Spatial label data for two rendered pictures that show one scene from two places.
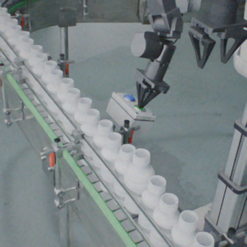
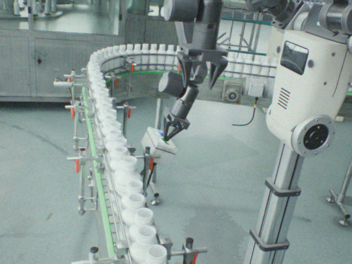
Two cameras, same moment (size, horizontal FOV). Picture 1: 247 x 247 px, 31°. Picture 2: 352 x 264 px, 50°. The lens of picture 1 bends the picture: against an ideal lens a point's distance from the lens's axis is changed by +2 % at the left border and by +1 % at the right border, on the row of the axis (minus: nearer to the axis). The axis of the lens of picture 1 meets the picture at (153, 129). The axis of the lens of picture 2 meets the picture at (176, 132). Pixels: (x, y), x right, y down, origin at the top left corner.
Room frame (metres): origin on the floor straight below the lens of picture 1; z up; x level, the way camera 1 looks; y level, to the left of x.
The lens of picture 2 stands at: (0.00, -0.34, 1.65)
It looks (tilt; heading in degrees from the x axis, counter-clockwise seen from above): 24 degrees down; 18
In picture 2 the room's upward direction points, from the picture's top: 7 degrees clockwise
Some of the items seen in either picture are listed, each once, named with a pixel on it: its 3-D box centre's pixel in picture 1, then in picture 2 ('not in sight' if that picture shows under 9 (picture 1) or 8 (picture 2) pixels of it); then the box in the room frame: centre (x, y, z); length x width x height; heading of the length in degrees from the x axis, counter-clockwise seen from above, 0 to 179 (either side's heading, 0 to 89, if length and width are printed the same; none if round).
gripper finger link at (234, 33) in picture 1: (223, 43); (207, 69); (0.86, -0.12, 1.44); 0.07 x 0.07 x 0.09; 36
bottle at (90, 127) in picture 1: (91, 137); (114, 155); (0.95, 0.17, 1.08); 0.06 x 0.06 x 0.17
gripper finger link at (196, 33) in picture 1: (209, 45); (193, 68); (0.84, -0.09, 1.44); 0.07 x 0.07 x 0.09; 36
